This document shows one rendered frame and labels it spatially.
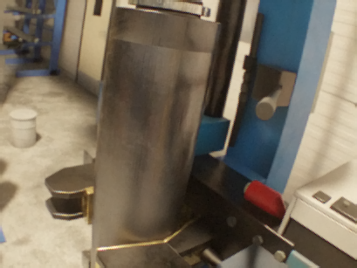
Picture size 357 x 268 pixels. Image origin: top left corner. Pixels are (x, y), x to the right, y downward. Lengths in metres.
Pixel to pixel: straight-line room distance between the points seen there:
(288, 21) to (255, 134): 0.35
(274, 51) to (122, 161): 0.53
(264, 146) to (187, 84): 0.44
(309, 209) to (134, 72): 0.42
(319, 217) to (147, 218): 0.35
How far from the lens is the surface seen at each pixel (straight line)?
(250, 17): 1.47
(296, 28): 0.89
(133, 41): 0.55
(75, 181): 0.89
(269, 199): 0.74
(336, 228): 0.64
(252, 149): 0.97
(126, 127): 0.58
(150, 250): 0.69
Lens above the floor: 1.46
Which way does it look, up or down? 22 degrees down
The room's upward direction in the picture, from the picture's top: 11 degrees clockwise
